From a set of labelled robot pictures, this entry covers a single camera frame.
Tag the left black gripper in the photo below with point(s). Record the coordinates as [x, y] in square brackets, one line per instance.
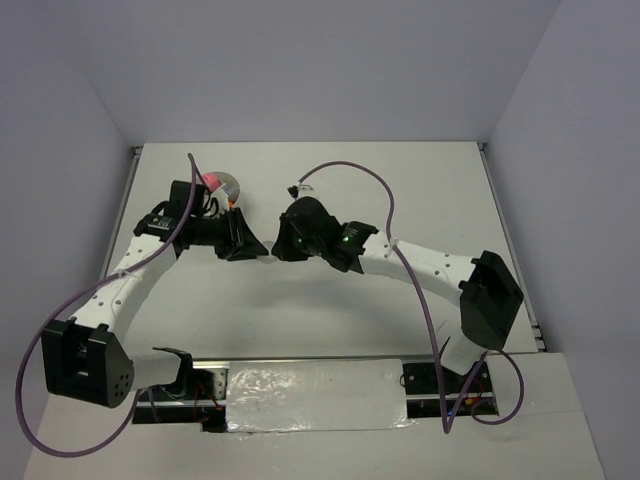
[240, 244]

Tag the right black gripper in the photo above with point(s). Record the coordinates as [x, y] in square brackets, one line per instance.
[283, 248]

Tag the pink marker pack bottle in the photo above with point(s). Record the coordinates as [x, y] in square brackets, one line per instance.
[211, 181]

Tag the clear tape roll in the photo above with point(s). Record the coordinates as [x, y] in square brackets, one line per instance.
[268, 258]

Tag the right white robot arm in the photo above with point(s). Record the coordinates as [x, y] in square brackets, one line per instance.
[506, 297]

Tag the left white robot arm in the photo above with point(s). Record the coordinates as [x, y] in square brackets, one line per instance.
[84, 357]

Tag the white round divided organizer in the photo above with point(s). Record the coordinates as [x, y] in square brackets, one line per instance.
[232, 182]

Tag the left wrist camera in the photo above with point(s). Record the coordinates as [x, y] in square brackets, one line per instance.
[218, 202]

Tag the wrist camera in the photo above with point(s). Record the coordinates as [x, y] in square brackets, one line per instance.
[298, 191]
[218, 202]

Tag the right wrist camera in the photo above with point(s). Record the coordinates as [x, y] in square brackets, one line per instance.
[298, 191]

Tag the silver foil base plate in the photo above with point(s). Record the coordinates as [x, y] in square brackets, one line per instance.
[310, 394]

